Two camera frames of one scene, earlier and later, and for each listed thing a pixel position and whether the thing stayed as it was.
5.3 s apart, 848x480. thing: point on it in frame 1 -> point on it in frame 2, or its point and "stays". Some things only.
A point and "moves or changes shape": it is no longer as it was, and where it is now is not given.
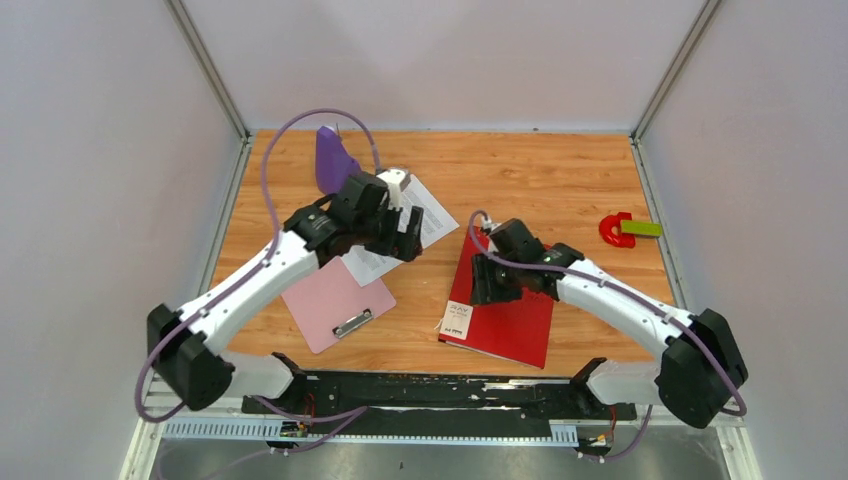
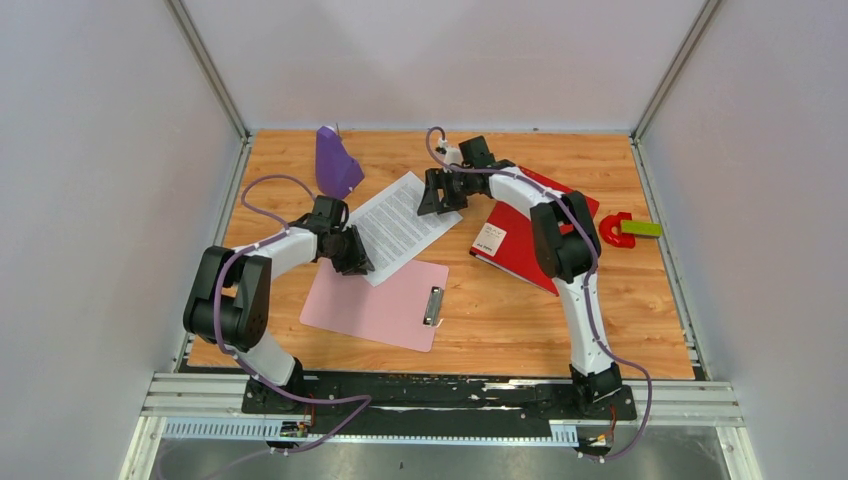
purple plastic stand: (334, 164) stays
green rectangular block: (640, 227) stays
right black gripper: (484, 289) -> (439, 178)
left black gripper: (403, 246) -> (359, 260)
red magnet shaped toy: (610, 229) stays
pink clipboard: (331, 296) moves or changes shape
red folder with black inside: (518, 329) moves or changes shape
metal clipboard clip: (353, 323) -> (433, 312)
